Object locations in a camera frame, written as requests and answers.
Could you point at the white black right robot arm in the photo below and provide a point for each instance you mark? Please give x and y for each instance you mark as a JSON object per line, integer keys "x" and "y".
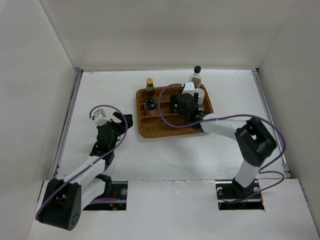
{"x": 254, "y": 140}

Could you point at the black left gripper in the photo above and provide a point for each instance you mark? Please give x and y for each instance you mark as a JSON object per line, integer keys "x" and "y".
{"x": 121, "y": 126}

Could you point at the green label chili sauce bottle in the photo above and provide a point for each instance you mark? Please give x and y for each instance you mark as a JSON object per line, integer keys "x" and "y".
{"x": 150, "y": 89}

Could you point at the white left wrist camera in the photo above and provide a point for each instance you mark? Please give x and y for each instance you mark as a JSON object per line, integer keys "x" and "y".
{"x": 99, "y": 117}

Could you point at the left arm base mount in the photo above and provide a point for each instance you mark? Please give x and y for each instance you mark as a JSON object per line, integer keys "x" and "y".
{"x": 113, "y": 199}

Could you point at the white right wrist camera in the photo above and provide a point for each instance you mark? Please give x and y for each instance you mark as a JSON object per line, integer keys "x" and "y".
{"x": 189, "y": 88}

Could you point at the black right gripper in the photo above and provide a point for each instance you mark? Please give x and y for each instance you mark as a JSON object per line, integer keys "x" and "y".
{"x": 174, "y": 101}

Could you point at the brown wicker divided basket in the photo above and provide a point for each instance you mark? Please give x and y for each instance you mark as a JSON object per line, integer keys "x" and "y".
{"x": 151, "y": 125}

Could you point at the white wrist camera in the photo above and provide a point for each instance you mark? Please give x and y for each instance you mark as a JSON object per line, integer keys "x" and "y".
{"x": 189, "y": 88}
{"x": 99, "y": 117}

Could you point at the blue label silver cap jar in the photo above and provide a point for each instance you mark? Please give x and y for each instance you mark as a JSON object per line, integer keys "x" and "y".
{"x": 201, "y": 97}

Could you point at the dark cap pepper shaker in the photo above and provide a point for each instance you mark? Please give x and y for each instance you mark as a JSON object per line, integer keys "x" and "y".
{"x": 149, "y": 106}

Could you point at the tall red label sauce bottle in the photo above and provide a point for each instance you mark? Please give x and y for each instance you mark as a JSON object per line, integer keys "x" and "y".
{"x": 195, "y": 77}

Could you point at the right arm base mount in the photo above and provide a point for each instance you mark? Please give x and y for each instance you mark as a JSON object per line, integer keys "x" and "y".
{"x": 231, "y": 196}

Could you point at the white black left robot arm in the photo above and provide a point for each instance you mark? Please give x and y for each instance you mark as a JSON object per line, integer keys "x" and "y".
{"x": 64, "y": 199}

